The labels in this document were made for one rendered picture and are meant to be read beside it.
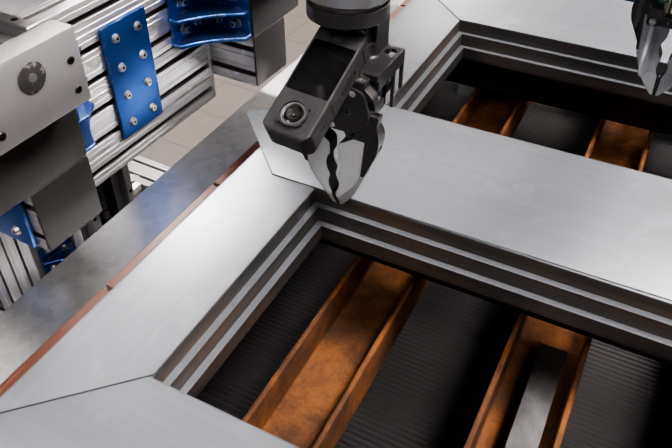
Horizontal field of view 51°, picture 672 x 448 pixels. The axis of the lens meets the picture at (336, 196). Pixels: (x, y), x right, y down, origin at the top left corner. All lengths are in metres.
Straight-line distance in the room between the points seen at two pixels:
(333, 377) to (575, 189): 0.33
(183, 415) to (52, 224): 0.42
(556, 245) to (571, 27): 0.48
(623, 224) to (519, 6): 0.50
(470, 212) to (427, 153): 0.10
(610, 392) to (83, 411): 0.67
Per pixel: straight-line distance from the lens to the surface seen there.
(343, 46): 0.61
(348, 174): 0.68
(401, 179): 0.75
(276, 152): 0.78
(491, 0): 1.16
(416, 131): 0.82
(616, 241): 0.72
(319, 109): 0.58
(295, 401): 0.78
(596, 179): 0.79
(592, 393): 1.00
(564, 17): 1.13
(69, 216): 0.94
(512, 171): 0.78
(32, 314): 0.93
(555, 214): 0.73
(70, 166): 0.91
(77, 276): 0.96
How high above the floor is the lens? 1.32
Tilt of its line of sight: 39 degrees down
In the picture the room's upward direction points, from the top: straight up
